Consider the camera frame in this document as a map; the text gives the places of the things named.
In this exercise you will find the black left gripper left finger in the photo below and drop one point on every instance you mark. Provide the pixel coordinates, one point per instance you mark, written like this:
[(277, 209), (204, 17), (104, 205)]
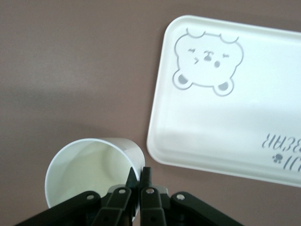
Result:
[(105, 212)]

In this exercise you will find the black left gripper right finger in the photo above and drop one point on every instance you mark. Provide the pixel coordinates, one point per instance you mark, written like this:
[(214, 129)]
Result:
[(152, 209)]

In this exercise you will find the white bear print tray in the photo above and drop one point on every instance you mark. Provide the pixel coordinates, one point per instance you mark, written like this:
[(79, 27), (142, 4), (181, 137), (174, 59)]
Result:
[(223, 117)]

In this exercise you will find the brown table cover mat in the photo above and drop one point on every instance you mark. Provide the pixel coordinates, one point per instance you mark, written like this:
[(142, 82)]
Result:
[(70, 70)]

